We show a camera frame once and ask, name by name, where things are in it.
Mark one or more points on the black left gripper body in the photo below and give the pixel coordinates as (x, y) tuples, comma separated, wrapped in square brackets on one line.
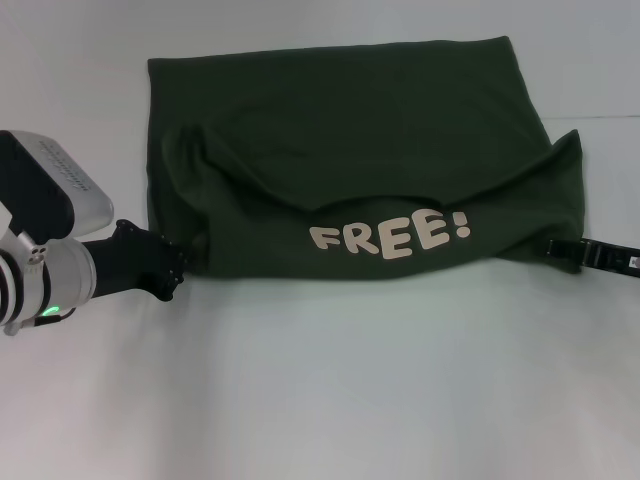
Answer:
[(130, 265)]

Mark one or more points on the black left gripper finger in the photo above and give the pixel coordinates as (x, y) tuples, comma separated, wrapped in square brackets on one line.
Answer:
[(190, 255)]

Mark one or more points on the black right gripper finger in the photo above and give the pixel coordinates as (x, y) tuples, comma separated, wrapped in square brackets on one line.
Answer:
[(570, 250)]

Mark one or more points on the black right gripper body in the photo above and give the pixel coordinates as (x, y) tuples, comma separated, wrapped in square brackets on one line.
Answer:
[(622, 259)]

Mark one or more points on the dark green shirt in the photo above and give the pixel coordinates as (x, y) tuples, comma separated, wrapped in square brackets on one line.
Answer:
[(350, 150)]

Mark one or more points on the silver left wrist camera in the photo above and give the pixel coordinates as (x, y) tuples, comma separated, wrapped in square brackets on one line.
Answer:
[(55, 185)]

